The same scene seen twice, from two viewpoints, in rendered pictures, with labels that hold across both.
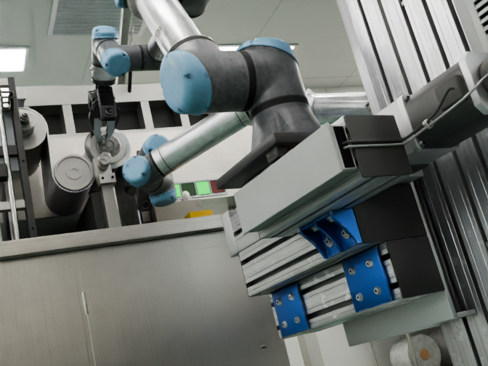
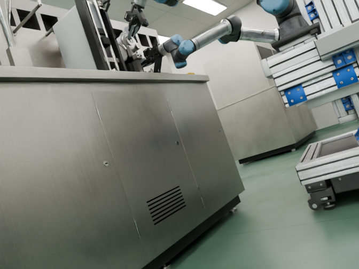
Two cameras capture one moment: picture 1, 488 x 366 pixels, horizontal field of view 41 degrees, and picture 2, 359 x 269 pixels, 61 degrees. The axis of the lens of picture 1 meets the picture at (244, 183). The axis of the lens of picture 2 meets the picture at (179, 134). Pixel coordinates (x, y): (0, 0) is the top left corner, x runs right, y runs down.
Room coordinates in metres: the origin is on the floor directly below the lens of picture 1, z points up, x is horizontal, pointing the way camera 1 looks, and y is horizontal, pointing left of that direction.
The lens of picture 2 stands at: (0.21, 1.27, 0.46)
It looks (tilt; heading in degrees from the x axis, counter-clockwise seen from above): 4 degrees up; 330
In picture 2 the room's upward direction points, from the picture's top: 19 degrees counter-clockwise
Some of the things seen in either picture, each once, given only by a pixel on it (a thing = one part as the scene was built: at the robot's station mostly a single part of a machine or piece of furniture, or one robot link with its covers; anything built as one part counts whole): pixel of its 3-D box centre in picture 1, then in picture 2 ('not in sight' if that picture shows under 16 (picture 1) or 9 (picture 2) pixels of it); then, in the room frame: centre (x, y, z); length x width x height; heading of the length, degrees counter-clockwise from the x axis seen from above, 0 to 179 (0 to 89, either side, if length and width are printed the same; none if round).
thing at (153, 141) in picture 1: (154, 152); (173, 44); (1.72, 0.23, 1.11); 0.11 x 0.08 x 0.09; 26
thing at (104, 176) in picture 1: (110, 202); (139, 68); (1.89, 0.41, 1.05); 0.06 x 0.05 x 0.31; 26
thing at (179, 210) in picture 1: (163, 229); not in sight; (2.16, 0.31, 1.00); 0.40 x 0.16 x 0.06; 26
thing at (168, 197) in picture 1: (158, 184); (179, 57); (1.70, 0.23, 1.01); 0.11 x 0.08 x 0.11; 168
